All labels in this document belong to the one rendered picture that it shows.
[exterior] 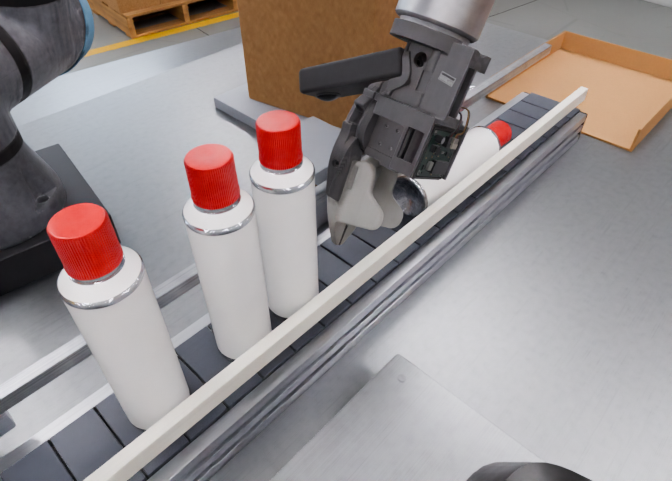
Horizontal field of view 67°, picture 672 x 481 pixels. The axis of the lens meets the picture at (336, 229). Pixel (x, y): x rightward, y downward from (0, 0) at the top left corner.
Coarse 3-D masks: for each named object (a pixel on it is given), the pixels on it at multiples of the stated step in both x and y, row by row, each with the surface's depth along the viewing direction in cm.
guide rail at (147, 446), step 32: (576, 96) 76; (544, 128) 70; (448, 192) 58; (416, 224) 54; (384, 256) 51; (352, 288) 49; (288, 320) 45; (256, 352) 42; (224, 384) 40; (192, 416) 39; (128, 448) 36; (160, 448) 38; (96, 480) 35
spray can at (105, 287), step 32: (64, 224) 29; (96, 224) 29; (64, 256) 29; (96, 256) 29; (128, 256) 32; (64, 288) 31; (96, 288) 30; (128, 288) 31; (96, 320) 31; (128, 320) 32; (160, 320) 36; (96, 352) 34; (128, 352) 34; (160, 352) 36; (128, 384) 36; (160, 384) 38; (128, 416) 40; (160, 416) 40
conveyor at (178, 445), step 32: (512, 128) 76; (512, 160) 69; (480, 192) 64; (320, 256) 56; (352, 256) 56; (320, 288) 52; (320, 320) 49; (192, 352) 47; (288, 352) 47; (192, 384) 44; (256, 384) 44; (96, 416) 42; (64, 448) 40; (96, 448) 40; (32, 480) 38; (64, 480) 38; (128, 480) 38
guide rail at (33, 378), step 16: (544, 48) 77; (512, 64) 73; (528, 64) 75; (496, 80) 69; (480, 96) 68; (320, 192) 51; (192, 272) 43; (160, 288) 41; (176, 288) 42; (160, 304) 41; (80, 336) 38; (64, 352) 37; (80, 352) 37; (32, 368) 36; (48, 368) 36; (64, 368) 37; (16, 384) 35; (32, 384) 36; (0, 400) 34; (16, 400) 35
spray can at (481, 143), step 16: (480, 128) 66; (496, 128) 67; (464, 144) 63; (480, 144) 64; (496, 144) 65; (464, 160) 62; (480, 160) 63; (400, 176) 59; (448, 176) 60; (464, 176) 62; (400, 192) 60; (416, 192) 59; (432, 192) 58; (416, 208) 60
